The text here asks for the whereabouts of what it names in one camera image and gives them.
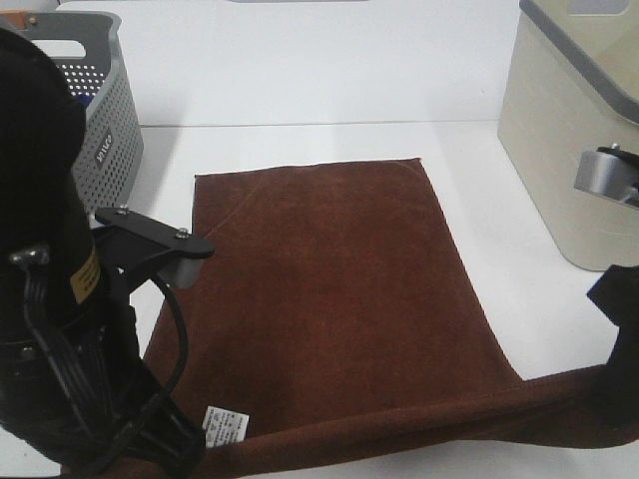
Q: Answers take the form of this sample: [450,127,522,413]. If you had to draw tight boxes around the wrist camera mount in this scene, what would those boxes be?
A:
[93,207,214,291]
[574,144,638,209]

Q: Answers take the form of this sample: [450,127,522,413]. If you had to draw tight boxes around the white towel care label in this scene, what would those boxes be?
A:
[203,406,250,449]

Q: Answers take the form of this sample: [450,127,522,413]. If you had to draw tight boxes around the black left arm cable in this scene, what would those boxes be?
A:
[22,271,189,479]

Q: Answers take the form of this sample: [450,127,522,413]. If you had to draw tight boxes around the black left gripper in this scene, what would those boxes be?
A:
[1,29,205,474]

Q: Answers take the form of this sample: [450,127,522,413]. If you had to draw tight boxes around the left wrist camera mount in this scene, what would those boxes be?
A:
[93,207,214,291]

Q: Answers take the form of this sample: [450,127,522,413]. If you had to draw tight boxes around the beige bin with grey rim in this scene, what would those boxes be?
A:
[498,1,638,270]

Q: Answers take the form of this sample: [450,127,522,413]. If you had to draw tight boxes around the grey perforated laundry basket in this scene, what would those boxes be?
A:
[7,11,144,214]

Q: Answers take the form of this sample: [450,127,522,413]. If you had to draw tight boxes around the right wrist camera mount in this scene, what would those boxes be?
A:
[574,144,638,209]

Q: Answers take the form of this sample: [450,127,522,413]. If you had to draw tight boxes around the blue cloth in basket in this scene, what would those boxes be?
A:
[74,94,94,109]

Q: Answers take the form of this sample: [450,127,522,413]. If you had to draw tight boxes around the brown towel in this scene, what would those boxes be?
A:
[173,159,638,478]

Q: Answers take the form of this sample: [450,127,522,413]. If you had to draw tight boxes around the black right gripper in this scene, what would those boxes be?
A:
[587,264,638,428]

